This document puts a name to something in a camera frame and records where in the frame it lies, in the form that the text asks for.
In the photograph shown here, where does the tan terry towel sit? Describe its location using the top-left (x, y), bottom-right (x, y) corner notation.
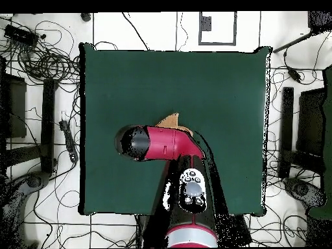
top-left (155, 112), bottom-right (194, 137)

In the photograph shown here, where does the dark flat box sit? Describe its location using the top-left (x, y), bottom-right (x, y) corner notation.
top-left (0, 73), bottom-right (27, 139)
top-left (295, 88), bottom-right (327, 156)

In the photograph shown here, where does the dark green table cloth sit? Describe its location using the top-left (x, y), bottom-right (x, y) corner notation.
top-left (78, 42), bottom-right (272, 217)

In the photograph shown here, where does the black power strip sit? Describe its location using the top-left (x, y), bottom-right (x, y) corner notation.
top-left (58, 119), bottom-right (79, 163)

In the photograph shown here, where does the black upright bar stand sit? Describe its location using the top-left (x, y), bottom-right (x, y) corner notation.
top-left (40, 78), bottom-right (59, 174)
top-left (278, 86), bottom-right (295, 180)

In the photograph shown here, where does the grey curved base foot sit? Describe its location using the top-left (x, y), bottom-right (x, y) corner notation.
top-left (282, 177), bottom-right (327, 208)
top-left (0, 171), bottom-right (51, 248)

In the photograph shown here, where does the dark grey power adapter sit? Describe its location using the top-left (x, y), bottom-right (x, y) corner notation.
top-left (286, 67), bottom-right (303, 84)

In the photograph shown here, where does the dark tripod rod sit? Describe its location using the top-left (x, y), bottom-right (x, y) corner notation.
top-left (272, 10), bottom-right (332, 54)

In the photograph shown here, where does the black electronics box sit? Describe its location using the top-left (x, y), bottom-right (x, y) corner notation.
top-left (3, 23), bottom-right (40, 47)

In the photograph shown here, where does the tangle of black cables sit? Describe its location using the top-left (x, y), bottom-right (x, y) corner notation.
top-left (0, 15), bottom-right (81, 86)

